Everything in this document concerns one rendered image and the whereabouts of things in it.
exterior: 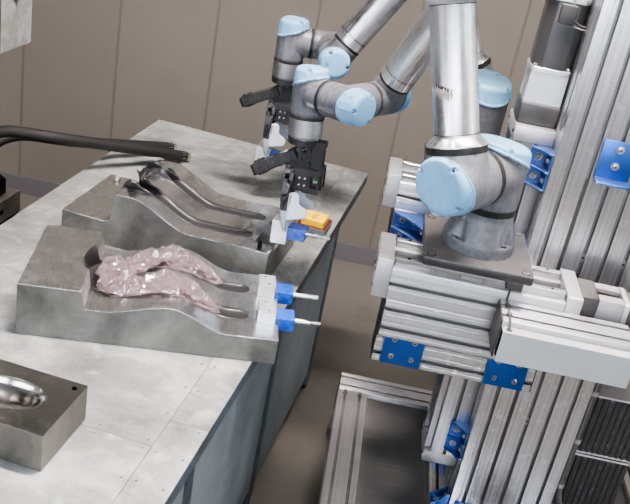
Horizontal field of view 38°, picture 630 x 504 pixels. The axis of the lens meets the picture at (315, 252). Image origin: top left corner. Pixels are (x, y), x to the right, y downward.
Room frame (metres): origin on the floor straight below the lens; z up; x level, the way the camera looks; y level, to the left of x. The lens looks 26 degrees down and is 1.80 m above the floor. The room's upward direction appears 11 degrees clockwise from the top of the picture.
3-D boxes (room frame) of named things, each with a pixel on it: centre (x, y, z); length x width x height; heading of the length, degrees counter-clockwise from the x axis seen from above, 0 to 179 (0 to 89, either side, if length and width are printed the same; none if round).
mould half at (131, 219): (1.99, 0.33, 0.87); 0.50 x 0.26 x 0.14; 80
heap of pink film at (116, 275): (1.63, 0.30, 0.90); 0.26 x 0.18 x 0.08; 98
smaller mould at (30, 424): (1.20, 0.44, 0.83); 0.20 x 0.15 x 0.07; 80
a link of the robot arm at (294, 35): (2.32, 0.16, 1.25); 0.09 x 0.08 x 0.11; 97
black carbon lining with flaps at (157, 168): (1.98, 0.31, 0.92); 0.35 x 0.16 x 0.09; 80
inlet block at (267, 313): (1.62, 0.03, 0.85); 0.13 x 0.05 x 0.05; 98
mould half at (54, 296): (1.63, 0.30, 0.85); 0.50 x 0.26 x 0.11; 98
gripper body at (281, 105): (2.32, 0.15, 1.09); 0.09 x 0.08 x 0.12; 83
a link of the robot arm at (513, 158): (1.75, -0.32, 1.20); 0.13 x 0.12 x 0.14; 141
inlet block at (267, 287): (1.72, 0.04, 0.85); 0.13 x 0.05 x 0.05; 98
